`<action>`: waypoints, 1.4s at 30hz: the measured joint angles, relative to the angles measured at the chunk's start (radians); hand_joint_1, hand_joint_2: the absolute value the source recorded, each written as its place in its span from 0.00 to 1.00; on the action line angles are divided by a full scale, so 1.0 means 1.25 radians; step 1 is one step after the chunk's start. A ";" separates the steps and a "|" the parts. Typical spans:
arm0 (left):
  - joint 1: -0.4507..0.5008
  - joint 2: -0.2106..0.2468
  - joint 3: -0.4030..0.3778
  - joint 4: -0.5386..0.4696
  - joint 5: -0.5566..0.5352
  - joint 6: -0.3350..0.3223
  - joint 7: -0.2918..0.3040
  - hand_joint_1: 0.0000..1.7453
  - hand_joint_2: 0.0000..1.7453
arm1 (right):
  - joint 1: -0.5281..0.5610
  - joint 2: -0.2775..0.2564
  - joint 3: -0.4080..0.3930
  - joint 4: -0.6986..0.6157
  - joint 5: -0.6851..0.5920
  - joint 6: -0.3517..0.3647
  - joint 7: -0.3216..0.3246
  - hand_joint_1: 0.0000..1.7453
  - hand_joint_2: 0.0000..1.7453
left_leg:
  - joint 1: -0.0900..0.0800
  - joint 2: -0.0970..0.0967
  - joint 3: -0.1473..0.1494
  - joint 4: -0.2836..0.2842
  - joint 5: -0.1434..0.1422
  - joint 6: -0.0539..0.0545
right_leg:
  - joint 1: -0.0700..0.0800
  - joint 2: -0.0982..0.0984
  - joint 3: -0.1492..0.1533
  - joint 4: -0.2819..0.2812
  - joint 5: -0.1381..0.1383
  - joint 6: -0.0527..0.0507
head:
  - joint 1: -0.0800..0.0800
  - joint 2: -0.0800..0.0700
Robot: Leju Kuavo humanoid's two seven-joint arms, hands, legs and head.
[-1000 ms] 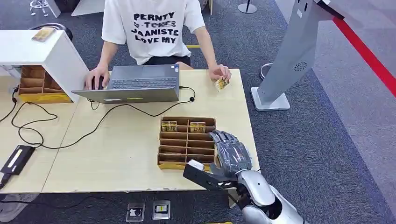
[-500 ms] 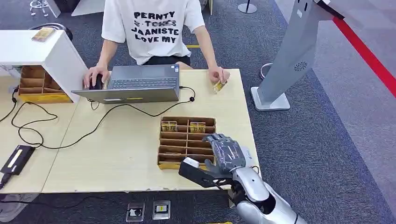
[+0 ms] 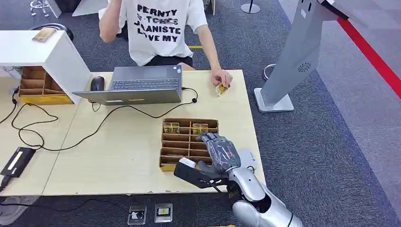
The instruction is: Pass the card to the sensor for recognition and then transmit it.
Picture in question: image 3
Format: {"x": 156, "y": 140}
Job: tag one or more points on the person's left hand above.
{"x": 221, "y": 76}

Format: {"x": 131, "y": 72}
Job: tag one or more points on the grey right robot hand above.
{"x": 222, "y": 153}

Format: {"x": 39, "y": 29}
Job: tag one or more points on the gold printed card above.
{"x": 200, "y": 129}
{"x": 171, "y": 128}
{"x": 221, "y": 90}

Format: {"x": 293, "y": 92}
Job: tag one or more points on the black computer mouse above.
{"x": 97, "y": 84}

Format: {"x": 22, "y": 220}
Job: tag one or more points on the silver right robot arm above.
{"x": 247, "y": 185}

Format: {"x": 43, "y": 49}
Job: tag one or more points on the small white device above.
{"x": 249, "y": 158}

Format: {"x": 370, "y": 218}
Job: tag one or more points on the yellow floor tape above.
{"x": 195, "y": 47}

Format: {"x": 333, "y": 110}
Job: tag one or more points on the wooden compartment card box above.
{"x": 178, "y": 147}

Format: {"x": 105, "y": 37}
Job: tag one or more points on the round stanchion base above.
{"x": 250, "y": 7}

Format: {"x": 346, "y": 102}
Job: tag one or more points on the grey laptop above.
{"x": 147, "y": 81}

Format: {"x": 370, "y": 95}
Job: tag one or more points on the person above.
{"x": 156, "y": 31}

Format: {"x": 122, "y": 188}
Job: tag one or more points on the grey kiosk stand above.
{"x": 297, "y": 47}

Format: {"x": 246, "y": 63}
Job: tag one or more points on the floor socket with yellow label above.
{"x": 163, "y": 213}

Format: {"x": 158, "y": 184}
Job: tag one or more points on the floor socket with white plug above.
{"x": 137, "y": 215}

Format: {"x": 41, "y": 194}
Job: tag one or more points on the red barrier belt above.
{"x": 372, "y": 56}

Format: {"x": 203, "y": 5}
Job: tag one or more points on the white board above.
{"x": 84, "y": 7}

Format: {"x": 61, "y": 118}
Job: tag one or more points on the black round stool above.
{"x": 65, "y": 31}

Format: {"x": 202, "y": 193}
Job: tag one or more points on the white shelf block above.
{"x": 59, "y": 59}

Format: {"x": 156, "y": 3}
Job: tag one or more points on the brown printed card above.
{"x": 44, "y": 34}

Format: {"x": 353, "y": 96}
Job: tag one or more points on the wooden compartment box yellow front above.
{"x": 37, "y": 87}

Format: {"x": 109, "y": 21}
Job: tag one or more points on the chrome chair legs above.
{"x": 39, "y": 4}

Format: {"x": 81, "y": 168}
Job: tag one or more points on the black power adapter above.
{"x": 17, "y": 162}

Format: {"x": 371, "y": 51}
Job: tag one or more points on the pale grey floor object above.
{"x": 14, "y": 210}

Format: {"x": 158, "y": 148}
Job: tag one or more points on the black pale wrist camera box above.
{"x": 188, "y": 175}

